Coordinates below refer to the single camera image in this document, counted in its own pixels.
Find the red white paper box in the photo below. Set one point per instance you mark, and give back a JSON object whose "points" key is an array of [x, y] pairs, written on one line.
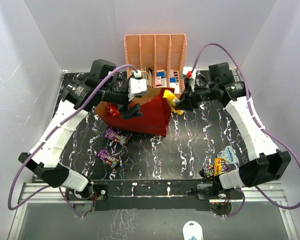
{"points": [[160, 79]]}

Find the light blue snack pouch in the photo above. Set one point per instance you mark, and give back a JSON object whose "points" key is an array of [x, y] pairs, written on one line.
{"points": [[229, 155]]}

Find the yellow snack pack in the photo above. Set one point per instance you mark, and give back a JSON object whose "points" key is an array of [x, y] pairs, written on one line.
{"points": [[172, 101]]}

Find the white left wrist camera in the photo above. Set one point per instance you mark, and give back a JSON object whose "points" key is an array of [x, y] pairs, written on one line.
{"points": [[137, 85]]}

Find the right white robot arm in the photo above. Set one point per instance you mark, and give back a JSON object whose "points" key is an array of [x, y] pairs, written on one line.
{"points": [[266, 162]]}

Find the white oval object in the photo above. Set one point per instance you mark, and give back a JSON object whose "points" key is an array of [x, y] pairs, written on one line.
{"points": [[192, 230]]}

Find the red chips bag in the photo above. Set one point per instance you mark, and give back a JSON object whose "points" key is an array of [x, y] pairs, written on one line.
{"points": [[112, 110]]}

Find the purple candy pack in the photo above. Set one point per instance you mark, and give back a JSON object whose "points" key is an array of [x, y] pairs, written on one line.
{"points": [[107, 158], [113, 135]]}

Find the yellow candy pack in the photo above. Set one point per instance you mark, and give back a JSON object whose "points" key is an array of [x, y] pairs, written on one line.
{"points": [[220, 166]]}

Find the peach desk organizer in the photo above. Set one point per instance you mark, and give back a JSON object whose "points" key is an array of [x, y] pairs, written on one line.
{"points": [[152, 52]]}

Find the brown candy pack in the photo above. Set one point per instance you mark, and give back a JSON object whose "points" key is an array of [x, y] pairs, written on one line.
{"points": [[209, 172]]}

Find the red paper bag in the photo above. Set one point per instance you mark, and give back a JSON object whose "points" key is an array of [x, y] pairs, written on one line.
{"points": [[155, 110]]}

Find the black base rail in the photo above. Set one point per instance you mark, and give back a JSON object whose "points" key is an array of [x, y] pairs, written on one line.
{"points": [[161, 194]]}

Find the white card box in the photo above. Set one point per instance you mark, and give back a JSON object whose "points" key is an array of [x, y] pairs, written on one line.
{"points": [[174, 84]]}

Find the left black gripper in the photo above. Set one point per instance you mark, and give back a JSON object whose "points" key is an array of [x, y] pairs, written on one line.
{"points": [[134, 110]]}

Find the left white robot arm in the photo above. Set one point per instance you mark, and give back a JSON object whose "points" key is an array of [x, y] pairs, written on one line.
{"points": [[104, 83]]}

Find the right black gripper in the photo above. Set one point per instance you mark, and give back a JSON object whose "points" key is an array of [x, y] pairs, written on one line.
{"points": [[188, 100]]}

